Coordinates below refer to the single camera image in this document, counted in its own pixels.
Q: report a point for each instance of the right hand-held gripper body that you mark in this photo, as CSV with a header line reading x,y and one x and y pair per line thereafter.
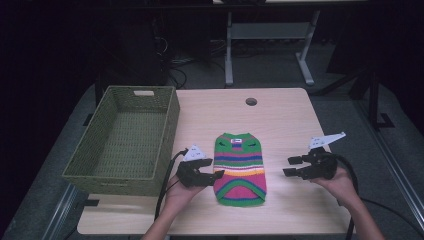
x,y
320,165

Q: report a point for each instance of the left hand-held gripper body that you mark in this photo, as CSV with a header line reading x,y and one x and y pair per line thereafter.
x,y
191,173

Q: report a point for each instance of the striped knitted pet sweater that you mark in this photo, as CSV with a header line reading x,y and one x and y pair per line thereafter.
x,y
240,170

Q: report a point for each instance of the person's left hand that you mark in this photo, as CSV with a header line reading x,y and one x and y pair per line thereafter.
x,y
181,196

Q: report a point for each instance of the person's right hand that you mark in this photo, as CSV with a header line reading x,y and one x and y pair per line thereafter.
x,y
341,186

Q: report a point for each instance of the green woven basket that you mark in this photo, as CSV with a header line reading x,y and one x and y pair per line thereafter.
x,y
126,140

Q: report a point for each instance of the black floor stand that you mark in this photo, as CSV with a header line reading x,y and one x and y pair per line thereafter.
x,y
376,100

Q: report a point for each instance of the dark computer tower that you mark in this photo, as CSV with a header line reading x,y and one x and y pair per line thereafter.
x,y
140,50

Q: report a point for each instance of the aluminium floor rail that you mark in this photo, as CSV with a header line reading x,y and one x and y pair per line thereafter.
x,y
390,156
60,213

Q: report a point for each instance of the grey metal table frame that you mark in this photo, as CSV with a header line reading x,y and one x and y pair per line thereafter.
x,y
270,31

